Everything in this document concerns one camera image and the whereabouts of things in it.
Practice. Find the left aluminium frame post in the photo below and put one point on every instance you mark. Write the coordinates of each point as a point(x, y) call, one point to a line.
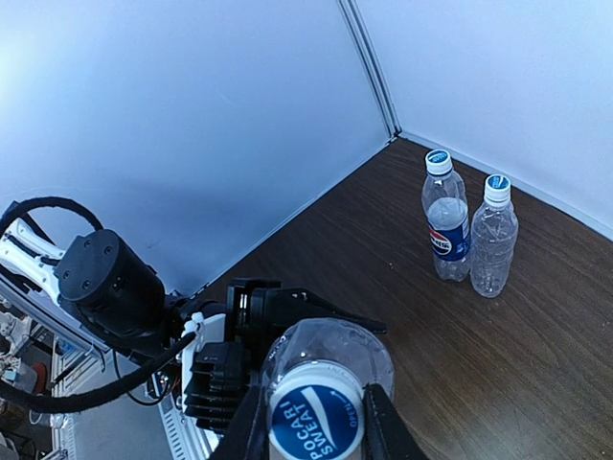
point(366, 52)

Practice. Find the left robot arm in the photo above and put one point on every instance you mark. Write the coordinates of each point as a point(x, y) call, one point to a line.
point(100, 282)

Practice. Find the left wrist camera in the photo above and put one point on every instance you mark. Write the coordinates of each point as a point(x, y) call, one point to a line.
point(215, 374)

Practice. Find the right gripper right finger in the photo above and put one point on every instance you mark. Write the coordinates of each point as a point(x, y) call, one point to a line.
point(386, 435)

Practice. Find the clear plastic bottle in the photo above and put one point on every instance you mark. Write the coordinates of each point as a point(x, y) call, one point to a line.
point(494, 231)

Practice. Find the front aluminium rail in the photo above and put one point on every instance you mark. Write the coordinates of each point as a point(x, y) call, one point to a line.
point(186, 441)

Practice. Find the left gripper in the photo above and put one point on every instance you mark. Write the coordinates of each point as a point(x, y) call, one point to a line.
point(258, 311)

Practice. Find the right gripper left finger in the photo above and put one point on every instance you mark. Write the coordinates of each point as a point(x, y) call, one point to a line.
point(246, 436)

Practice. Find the Pepsi label plastic bottle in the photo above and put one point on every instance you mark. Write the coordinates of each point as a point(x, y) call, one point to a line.
point(444, 202)

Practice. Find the clear bottle white cap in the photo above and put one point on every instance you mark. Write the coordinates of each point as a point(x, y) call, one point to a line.
point(314, 380)

